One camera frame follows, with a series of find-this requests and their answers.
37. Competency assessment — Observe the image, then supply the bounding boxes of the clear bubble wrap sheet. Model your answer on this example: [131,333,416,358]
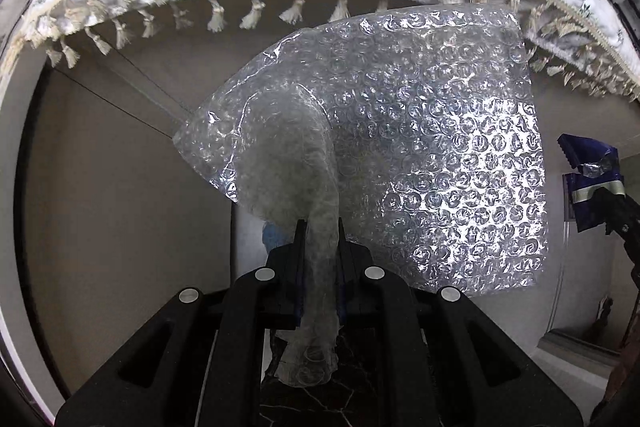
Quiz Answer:
[172,4,548,390]

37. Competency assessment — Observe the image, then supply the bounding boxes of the blue rounded object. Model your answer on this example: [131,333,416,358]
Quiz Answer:
[261,222,297,254]

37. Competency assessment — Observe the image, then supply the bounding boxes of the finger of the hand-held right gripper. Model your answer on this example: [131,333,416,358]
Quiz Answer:
[592,187,640,250]

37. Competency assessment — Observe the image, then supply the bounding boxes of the blue snack wrapper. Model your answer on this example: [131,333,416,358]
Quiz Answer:
[557,133,627,234]

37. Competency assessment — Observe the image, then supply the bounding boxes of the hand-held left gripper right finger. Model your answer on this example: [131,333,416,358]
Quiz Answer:
[337,217,583,427]

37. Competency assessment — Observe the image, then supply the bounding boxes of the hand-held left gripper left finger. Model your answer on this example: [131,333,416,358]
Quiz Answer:
[54,219,308,427]

